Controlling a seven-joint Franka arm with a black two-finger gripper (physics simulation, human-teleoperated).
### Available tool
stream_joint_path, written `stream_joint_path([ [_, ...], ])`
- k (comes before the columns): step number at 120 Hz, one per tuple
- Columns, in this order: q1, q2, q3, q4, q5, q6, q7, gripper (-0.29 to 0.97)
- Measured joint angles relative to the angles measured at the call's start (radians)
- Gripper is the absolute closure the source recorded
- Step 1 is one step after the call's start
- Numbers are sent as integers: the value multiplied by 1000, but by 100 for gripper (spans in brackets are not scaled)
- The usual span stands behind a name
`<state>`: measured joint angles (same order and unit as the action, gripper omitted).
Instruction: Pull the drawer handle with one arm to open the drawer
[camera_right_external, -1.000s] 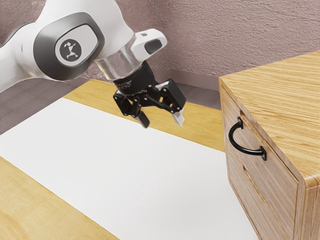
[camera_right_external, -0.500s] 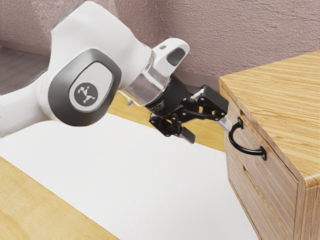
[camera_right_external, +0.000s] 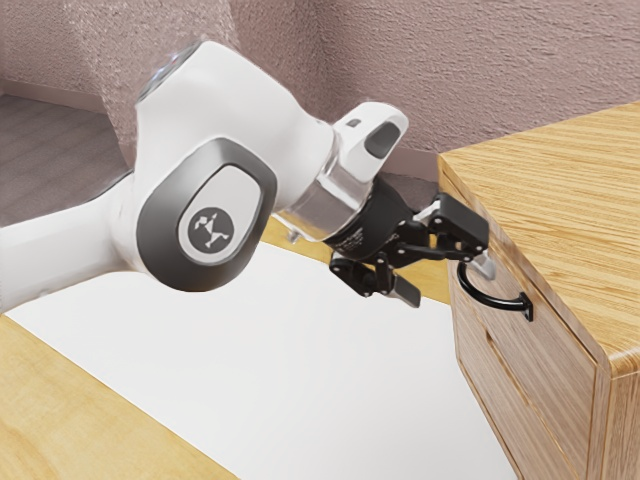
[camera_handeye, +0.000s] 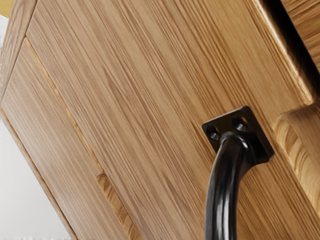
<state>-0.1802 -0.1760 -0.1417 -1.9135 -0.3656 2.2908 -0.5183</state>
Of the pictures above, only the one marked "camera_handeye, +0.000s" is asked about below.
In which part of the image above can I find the wooden drawer cabinet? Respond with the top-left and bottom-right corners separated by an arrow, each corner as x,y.
0,0 -> 320,240

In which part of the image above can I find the wooden drawer with black handle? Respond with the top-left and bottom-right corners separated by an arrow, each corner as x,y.
25,0 -> 320,240

